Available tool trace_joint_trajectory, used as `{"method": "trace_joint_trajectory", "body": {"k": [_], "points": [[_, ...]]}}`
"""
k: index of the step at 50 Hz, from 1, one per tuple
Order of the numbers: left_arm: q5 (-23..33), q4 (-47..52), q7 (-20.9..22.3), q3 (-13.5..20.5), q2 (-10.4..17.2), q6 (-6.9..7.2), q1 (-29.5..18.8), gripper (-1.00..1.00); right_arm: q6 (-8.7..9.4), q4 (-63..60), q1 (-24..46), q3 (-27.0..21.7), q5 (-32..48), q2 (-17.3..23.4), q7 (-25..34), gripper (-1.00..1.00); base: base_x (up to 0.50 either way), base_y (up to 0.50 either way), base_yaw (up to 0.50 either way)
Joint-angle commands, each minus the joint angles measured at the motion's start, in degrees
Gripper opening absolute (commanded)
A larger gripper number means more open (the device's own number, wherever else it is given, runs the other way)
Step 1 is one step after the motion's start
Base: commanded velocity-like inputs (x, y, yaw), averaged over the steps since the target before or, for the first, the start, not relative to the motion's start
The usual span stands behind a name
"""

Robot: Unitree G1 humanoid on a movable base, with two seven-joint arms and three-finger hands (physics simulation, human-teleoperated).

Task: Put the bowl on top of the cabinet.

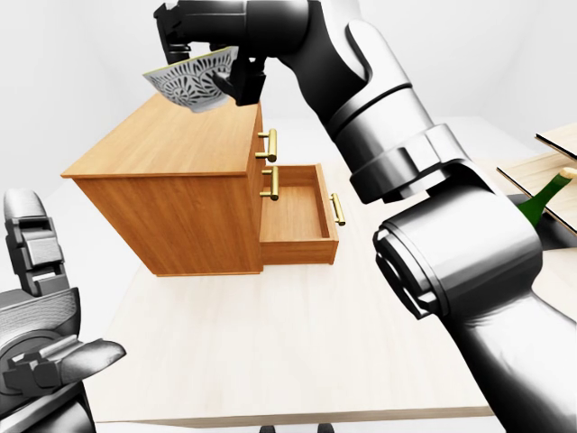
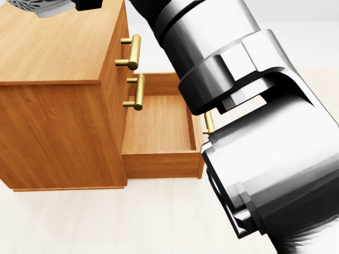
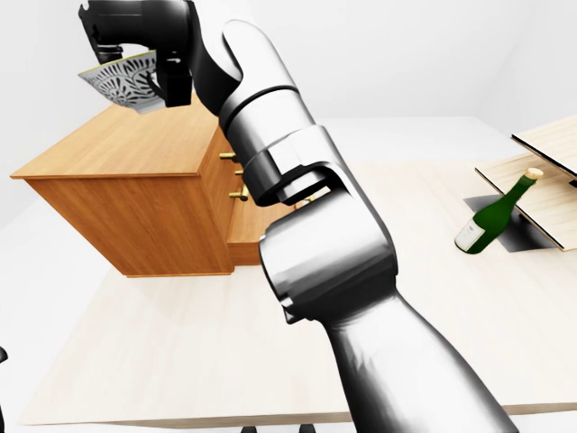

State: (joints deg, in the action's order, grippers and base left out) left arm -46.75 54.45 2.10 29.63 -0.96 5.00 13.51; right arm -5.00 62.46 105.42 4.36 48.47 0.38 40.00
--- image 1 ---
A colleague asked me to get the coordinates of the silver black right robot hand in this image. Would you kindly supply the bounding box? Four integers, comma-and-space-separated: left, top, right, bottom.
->
152, 0, 317, 107

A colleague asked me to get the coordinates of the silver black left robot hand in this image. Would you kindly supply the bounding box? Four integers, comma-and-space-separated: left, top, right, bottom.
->
0, 189, 127, 401

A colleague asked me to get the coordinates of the black white patterned bowl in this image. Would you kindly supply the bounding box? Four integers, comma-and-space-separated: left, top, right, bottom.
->
142, 45, 240, 115

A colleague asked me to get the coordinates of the wooden cabinet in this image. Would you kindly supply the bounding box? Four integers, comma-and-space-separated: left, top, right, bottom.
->
60, 92, 265, 278

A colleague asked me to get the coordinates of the closed wooden drawer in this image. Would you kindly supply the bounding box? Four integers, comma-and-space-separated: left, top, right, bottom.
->
246, 104, 265, 172
248, 167, 265, 243

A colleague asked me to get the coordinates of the open wooden drawer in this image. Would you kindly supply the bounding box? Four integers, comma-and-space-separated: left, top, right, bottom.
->
259, 163, 340, 267

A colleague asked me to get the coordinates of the green wine bottle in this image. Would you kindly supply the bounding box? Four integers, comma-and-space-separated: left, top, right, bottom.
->
516, 166, 577, 227

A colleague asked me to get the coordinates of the brass drawer handle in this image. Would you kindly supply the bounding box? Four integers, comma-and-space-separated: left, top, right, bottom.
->
258, 165, 280, 202
329, 192, 348, 227
254, 128, 279, 164

